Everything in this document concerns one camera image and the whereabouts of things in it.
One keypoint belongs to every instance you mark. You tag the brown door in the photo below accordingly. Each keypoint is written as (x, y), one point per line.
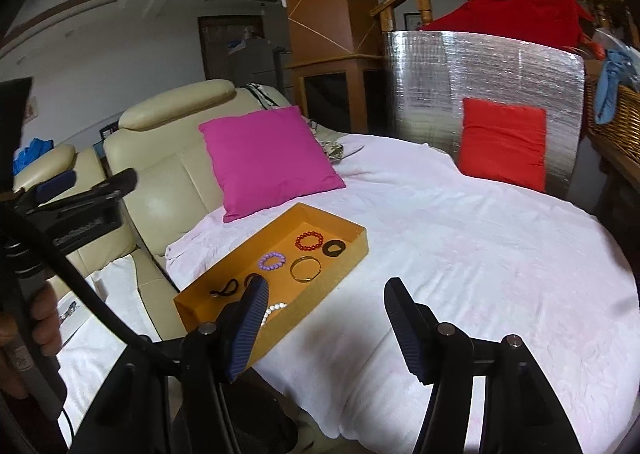
(217, 48)

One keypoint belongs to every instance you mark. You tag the person's left hand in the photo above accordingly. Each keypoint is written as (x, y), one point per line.
(46, 314)

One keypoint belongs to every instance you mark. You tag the magenta pillow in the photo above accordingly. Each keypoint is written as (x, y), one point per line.
(270, 158)

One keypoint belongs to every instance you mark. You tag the gold bangle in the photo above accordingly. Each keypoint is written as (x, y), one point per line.
(292, 269)

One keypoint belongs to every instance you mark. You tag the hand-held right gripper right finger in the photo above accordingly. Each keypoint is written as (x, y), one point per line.
(402, 329)

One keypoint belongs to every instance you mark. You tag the floral patterned cloth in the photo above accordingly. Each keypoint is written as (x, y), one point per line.
(340, 148)

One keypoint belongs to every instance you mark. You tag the orange wooden pillar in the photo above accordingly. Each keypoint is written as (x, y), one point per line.
(325, 8)

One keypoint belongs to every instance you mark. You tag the orange cardboard box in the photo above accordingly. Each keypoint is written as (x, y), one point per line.
(320, 284)

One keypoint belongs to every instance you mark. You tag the beige leather sofa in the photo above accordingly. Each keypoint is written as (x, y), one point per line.
(165, 173)

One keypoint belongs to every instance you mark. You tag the silver foil panel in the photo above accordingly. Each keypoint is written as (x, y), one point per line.
(425, 83)

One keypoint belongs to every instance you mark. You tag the red pillow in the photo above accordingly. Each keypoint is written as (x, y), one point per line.
(500, 143)

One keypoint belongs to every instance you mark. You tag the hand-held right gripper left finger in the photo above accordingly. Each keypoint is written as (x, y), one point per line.
(247, 329)

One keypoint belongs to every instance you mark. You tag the red cloth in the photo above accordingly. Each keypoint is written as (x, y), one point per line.
(510, 13)

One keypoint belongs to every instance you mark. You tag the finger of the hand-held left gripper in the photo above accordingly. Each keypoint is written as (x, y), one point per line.
(55, 184)
(115, 184)

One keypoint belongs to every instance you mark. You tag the grey cabinet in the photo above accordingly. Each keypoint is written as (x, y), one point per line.
(260, 63)

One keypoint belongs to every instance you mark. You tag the wicker basket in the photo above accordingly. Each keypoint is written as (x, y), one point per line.
(617, 118)

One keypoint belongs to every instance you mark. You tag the white towel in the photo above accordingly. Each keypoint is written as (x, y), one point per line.
(115, 304)

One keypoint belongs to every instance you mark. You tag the blue cloth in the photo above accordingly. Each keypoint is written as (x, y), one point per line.
(610, 83)

